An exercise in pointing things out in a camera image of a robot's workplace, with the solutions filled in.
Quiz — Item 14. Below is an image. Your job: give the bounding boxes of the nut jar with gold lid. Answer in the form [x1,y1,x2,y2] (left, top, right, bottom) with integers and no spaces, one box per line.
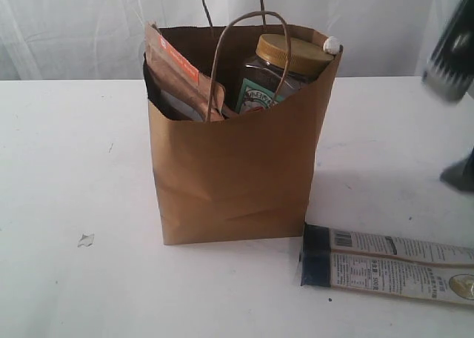
[230,33,336,114]

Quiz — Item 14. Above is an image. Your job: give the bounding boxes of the brown pouch with orange label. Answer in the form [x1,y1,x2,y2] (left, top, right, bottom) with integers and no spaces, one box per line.
[144,24,225,122]

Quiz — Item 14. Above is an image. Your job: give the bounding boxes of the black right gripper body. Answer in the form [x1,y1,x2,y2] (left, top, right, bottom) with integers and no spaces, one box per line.
[440,154,473,194]

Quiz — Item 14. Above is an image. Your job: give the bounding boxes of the white curtain backdrop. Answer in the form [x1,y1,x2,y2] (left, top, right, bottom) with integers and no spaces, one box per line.
[1,0,459,80]

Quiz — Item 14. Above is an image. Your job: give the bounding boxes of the white long noodle package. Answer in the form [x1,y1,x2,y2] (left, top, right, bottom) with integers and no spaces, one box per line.
[300,224,473,306]

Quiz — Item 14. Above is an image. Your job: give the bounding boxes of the white candy top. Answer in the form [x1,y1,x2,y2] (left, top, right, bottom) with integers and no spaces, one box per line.
[322,36,341,56]

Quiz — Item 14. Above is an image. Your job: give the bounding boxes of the brown paper bag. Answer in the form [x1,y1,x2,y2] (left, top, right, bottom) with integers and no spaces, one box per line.
[143,17,339,245]

